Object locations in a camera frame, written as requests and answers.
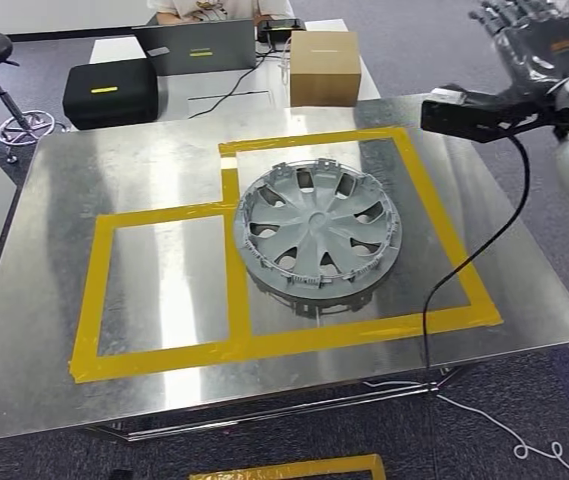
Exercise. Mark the black hard case yellow label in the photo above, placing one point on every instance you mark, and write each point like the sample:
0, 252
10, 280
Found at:
109, 99

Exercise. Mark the yellow floor tape square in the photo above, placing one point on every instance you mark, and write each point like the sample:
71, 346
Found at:
288, 469

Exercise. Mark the silver wheel hubcap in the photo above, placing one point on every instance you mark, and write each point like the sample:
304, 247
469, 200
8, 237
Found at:
314, 225

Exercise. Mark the stainless steel workbench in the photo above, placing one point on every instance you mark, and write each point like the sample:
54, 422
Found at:
29, 298

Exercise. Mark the brown cardboard box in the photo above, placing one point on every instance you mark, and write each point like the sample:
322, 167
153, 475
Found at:
324, 69

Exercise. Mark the black device box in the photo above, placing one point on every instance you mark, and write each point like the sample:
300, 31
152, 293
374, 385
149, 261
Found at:
279, 30

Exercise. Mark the person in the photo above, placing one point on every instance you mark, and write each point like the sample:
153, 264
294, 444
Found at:
204, 10

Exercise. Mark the yellow tape double-rectangle outline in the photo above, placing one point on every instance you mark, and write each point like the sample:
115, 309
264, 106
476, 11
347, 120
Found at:
236, 298

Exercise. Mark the grey laptop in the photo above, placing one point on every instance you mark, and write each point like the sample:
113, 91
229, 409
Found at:
199, 46

